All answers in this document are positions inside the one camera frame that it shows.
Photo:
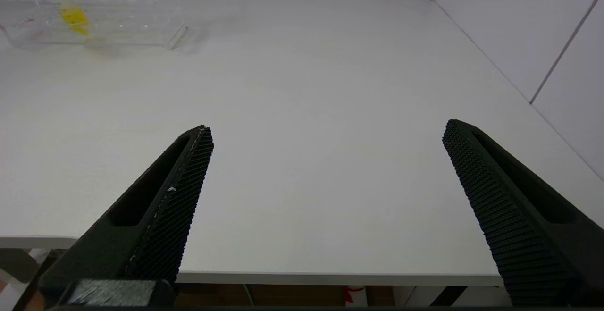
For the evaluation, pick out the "small red object under table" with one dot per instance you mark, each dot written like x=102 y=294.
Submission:
x=351 y=294

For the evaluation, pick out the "yellow pigment test tube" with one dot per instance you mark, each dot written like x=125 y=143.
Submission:
x=74 y=18

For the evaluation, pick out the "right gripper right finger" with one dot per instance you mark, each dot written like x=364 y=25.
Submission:
x=514 y=216

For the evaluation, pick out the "black diagonal bar under table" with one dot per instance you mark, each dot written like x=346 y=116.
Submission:
x=448 y=296

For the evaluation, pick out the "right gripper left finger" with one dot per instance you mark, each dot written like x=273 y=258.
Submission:
x=160 y=226

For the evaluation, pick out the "clear acrylic test tube rack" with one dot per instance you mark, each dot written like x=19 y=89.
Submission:
x=141 y=23

